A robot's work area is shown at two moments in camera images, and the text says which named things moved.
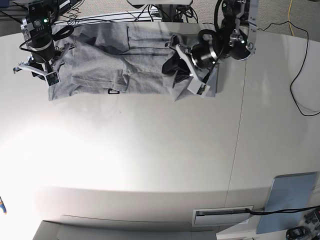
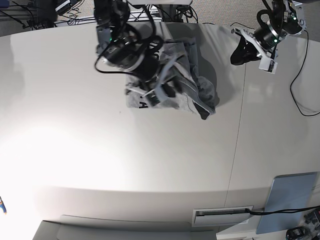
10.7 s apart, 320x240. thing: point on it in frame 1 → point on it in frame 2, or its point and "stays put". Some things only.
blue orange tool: (2, 205) stays put
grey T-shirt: (119, 59) → (179, 85)
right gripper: (202, 56) → (267, 37)
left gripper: (43, 50) → (148, 68)
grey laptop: (288, 192) stays put
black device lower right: (298, 233) stays put
